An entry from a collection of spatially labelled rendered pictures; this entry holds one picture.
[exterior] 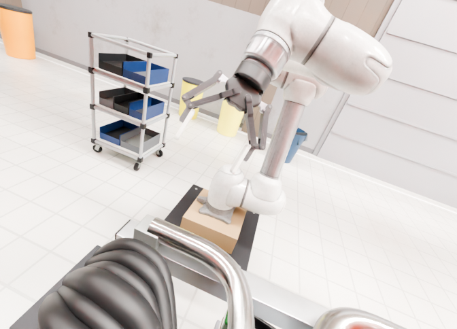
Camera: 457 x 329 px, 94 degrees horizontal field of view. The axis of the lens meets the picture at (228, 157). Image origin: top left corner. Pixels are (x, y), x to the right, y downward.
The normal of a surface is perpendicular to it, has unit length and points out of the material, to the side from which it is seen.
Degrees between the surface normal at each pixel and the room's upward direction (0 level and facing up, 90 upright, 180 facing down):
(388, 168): 90
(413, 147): 90
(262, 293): 0
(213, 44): 90
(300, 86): 83
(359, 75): 104
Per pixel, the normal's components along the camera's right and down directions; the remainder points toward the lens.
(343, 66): -0.35, 0.67
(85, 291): -0.47, -0.12
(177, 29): -0.27, 0.40
